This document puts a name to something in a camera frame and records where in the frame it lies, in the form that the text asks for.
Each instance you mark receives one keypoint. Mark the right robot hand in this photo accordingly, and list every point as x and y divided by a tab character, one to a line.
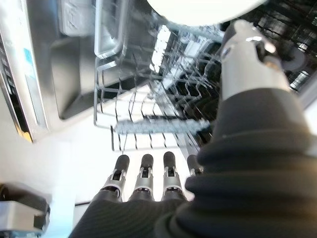
247	178

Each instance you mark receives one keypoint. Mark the cream ceramic plate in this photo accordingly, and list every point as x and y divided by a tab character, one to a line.
198	10

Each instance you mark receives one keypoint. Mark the black tined dishwasher plate rack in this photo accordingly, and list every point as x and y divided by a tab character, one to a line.
198	74

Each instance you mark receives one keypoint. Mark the built-in dishwasher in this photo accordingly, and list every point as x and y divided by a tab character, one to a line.
301	57

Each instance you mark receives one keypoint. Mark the black steel dishwasher door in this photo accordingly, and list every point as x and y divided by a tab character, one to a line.
67	74

